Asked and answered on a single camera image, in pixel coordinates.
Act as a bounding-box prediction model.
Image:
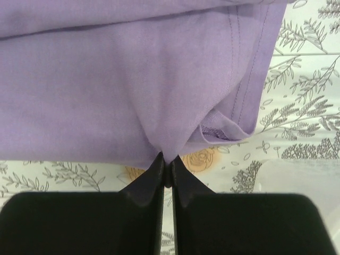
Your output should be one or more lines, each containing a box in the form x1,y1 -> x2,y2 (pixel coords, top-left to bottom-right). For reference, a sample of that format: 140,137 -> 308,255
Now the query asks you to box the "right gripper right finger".
169,157 -> 336,254

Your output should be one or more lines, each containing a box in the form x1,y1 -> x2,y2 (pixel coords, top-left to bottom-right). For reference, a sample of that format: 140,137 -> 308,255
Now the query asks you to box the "purple t shirt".
1,1 -> 288,168

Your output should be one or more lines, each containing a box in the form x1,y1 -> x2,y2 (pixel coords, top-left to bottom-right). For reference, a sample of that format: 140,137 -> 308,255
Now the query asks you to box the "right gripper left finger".
1,154 -> 165,254

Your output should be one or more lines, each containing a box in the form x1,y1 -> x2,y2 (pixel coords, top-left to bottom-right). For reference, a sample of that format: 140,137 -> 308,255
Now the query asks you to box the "floral table mat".
1,1 -> 339,254

